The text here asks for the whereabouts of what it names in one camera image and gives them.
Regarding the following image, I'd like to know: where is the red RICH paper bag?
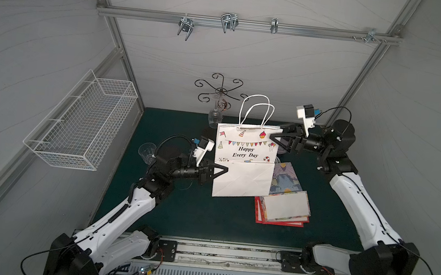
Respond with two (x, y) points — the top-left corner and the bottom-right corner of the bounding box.
(252, 197), (307, 229)

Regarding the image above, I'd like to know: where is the black metal cup tree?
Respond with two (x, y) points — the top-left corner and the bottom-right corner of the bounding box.
(194, 73), (248, 112)

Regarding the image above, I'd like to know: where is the green felt table mat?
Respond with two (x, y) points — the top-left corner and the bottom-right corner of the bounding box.
(95, 108), (362, 251)

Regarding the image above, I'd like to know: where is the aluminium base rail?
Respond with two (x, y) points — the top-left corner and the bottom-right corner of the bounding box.
(135, 236), (329, 275)

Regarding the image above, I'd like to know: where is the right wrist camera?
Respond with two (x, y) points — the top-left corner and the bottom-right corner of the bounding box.
(296, 104), (321, 138)

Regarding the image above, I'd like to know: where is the floral print paper bag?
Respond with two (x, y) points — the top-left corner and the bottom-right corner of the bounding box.
(255, 162), (311, 227)

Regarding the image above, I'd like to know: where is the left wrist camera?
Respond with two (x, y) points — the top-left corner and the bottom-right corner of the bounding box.
(192, 136), (215, 167)

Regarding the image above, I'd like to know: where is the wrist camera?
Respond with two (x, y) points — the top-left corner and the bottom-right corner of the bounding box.
(192, 136), (215, 167)
(296, 104), (321, 138)

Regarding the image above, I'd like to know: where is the white printed paper bag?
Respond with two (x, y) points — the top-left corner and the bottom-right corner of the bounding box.
(212, 94), (282, 198)

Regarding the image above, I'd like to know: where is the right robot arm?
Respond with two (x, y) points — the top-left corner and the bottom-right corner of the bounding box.
(270, 119), (419, 275)

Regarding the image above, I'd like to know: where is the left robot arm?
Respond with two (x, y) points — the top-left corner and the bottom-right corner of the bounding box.
(43, 137), (228, 275)

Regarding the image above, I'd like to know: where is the clear glass tumbler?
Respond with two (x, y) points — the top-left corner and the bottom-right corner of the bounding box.
(138, 142), (157, 166)

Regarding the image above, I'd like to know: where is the aluminium top rail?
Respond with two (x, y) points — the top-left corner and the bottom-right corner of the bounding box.
(96, 6), (403, 46)

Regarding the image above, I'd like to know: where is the clear wine glass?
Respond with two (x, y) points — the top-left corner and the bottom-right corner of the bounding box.
(208, 94), (223, 129)

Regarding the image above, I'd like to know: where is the metal hook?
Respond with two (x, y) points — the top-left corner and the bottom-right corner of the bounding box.
(220, 13), (239, 33)
(270, 18), (279, 34)
(351, 29), (388, 45)
(177, 16), (195, 41)

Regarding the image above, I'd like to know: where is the white wire wall basket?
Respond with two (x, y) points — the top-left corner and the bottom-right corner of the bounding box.
(23, 70), (138, 171)

